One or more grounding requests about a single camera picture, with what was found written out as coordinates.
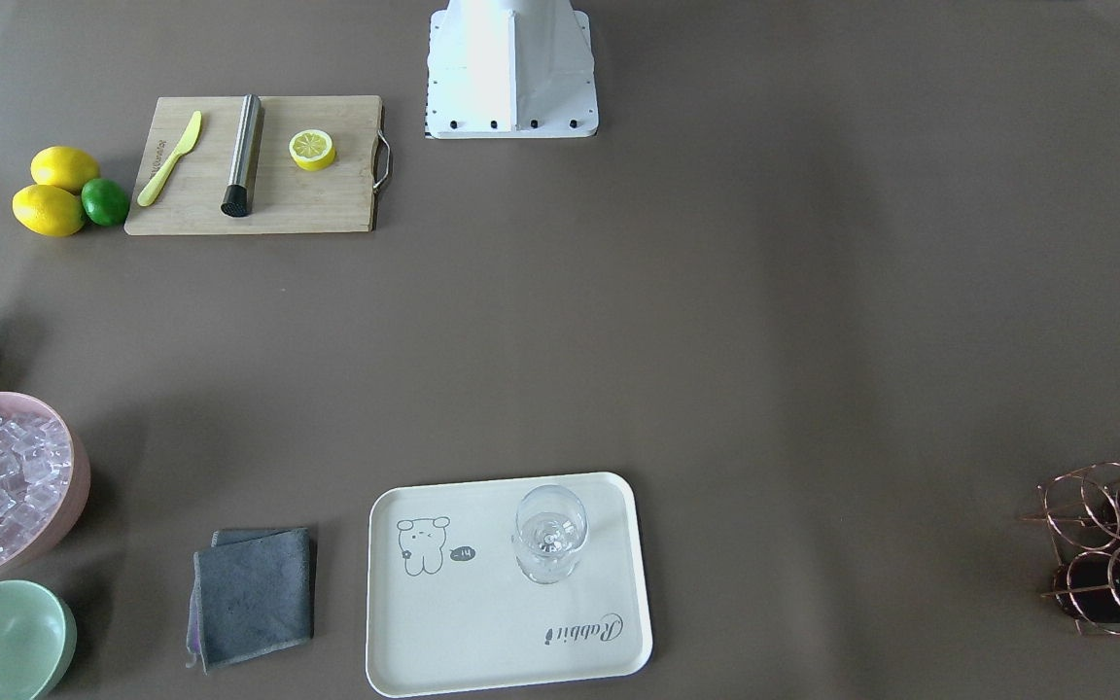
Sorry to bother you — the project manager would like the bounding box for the copper wire bottle basket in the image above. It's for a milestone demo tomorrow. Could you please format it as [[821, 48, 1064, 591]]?
[[1027, 461, 1120, 635]]

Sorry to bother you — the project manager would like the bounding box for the clear wine glass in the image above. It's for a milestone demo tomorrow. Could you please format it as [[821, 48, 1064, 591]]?
[[512, 484, 588, 585]]

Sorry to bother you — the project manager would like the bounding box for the cream rabbit tray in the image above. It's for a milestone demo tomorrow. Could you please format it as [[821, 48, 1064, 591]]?
[[366, 472, 654, 697]]

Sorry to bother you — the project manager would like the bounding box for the bamboo cutting board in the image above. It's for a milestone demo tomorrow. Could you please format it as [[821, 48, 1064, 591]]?
[[124, 94, 390, 236]]

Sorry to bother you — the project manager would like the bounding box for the half lemon slice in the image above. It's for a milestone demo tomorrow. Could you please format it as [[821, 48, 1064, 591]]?
[[288, 128, 336, 172]]

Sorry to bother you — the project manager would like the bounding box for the steel muddler black tip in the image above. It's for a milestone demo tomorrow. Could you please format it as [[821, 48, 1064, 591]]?
[[221, 94, 263, 218]]

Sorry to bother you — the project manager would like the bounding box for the grey folded cloth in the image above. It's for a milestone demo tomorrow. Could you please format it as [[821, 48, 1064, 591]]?
[[186, 528, 315, 673]]

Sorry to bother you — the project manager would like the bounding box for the yellow plastic knife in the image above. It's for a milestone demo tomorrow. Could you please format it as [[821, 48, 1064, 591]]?
[[136, 111, 203, 207]]

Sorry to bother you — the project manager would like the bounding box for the green lime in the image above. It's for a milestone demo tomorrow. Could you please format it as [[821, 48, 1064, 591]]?
[[80, 178, 130, 227]]

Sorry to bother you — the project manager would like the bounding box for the yellow lemon far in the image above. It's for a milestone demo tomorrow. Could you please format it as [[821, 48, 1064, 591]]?
[[28, 144, 101, 193]]

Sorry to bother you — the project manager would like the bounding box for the yellow lemon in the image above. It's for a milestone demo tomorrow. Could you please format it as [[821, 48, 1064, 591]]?
[[28, 144, 101, 193], [12, 185, 87, 236]]

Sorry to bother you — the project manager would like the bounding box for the yellow lemon near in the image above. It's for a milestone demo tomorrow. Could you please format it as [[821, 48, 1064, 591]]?
[[12, 185, 87, 236]]

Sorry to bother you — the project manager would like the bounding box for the pink bowl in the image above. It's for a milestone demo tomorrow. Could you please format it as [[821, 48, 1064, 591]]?
[[0, 393, 90, 575]]

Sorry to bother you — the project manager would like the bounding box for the green bowl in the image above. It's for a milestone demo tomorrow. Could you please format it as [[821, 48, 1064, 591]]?
[[0, 579, 77, 699]]

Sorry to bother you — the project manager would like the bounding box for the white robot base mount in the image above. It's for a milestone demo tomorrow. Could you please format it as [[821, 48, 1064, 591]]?
[[424, 1, 600, 139]]

